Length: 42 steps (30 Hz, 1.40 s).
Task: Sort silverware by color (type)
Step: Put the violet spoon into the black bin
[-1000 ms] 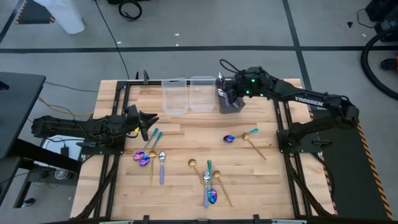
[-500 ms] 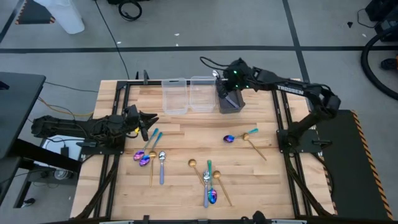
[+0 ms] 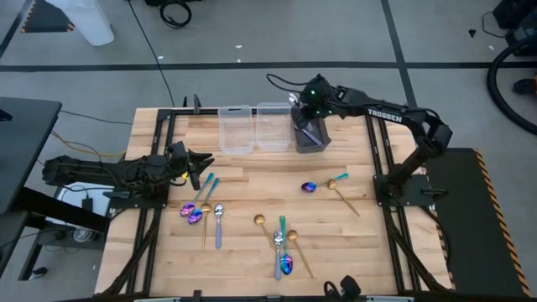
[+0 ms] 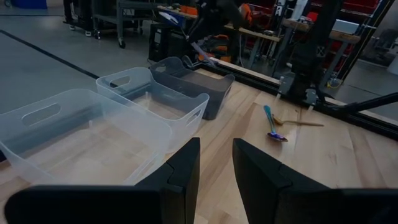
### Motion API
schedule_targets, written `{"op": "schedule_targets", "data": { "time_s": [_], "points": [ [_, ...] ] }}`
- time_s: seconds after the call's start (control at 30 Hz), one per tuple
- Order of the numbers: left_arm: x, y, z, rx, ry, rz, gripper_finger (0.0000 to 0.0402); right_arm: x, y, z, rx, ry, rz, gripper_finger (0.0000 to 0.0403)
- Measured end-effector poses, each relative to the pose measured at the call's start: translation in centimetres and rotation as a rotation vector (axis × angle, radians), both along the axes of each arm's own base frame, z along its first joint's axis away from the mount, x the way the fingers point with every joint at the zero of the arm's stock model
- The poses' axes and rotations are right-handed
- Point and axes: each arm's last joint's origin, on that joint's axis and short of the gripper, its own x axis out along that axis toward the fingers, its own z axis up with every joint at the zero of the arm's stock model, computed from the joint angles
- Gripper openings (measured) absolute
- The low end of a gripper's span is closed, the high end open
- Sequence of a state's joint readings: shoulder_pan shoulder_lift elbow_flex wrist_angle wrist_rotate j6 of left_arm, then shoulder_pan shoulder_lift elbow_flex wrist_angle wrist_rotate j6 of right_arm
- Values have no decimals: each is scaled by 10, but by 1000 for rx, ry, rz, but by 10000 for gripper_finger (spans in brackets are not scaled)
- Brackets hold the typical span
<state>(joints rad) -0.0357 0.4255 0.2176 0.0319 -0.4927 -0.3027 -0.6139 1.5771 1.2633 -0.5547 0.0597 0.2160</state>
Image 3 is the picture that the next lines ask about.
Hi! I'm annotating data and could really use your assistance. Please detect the black floor equipment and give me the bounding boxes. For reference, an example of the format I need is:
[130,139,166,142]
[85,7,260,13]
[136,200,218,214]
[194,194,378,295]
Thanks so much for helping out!
[493,0,537,58]

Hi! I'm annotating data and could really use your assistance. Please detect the grey plastic bin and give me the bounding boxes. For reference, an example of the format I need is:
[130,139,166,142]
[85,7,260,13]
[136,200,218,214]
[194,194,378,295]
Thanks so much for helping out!
[290,111,332,154]

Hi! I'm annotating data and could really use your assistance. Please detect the white board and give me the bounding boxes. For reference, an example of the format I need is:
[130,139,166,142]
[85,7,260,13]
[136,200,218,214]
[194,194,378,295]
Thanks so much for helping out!
[56,180,117,227]

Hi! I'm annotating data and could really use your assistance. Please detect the small black hazard-edged mat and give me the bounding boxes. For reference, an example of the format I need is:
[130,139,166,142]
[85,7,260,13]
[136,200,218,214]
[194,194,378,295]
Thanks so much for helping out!
[19,0,76,34]

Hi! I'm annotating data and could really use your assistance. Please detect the thick black hose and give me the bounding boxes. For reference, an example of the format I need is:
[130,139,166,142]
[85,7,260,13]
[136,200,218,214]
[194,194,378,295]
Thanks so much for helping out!
[486,35,537,136]

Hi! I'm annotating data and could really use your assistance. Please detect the yellow cable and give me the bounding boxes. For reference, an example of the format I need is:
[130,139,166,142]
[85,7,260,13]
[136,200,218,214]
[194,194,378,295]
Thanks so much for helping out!
[50,129,128,159]

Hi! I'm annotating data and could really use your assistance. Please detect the coiled black cable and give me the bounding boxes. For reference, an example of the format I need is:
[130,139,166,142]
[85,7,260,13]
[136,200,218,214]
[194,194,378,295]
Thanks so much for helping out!
[158,0,193,29]

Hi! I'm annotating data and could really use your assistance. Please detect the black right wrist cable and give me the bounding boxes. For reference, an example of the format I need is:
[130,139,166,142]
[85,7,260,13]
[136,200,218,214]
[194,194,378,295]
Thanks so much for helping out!
[266,73,314,96]

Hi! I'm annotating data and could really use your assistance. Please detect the black bulky knob clamp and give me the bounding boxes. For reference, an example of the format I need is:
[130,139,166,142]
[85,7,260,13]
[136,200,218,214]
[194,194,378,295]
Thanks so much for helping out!
[322,274,362,302]

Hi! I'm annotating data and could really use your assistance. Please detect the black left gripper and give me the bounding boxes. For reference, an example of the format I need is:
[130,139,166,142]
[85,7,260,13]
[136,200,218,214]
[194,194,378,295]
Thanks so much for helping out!
[165,141,215,191]

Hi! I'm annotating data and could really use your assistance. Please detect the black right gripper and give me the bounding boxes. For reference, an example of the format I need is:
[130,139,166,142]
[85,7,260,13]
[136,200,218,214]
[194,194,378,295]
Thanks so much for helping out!
[291,74,336,134]

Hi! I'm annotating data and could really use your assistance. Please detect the long black cable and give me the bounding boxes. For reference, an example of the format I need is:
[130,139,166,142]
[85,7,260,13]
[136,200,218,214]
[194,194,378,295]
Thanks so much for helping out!
[127,0,176,108]

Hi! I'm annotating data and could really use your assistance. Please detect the clear plastic bin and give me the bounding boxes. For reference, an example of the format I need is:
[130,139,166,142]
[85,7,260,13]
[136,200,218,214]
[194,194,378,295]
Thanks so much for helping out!
[254,102,294,153]

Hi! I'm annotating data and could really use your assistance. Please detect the person's shoe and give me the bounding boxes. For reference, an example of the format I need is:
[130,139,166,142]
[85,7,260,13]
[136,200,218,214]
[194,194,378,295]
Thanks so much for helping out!
[514,78,537,96]

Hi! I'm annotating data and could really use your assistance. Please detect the large black hazard-edged mat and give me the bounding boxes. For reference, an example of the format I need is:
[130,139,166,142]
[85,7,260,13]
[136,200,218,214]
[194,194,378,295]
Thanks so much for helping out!
[421,147,533,298]

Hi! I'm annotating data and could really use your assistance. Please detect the frosted plastic bin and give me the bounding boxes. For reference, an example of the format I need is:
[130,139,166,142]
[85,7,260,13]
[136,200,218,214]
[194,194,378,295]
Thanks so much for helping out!
[216,104,255,156]

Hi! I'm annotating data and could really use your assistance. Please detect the thin black floor cable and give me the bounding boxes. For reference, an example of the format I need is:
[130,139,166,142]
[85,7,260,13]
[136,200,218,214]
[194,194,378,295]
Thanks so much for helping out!
[481,10,509,39]

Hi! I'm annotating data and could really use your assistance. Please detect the black desk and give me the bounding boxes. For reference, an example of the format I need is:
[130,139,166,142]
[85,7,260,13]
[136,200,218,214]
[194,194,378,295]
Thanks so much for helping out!
[0,96,111,281]

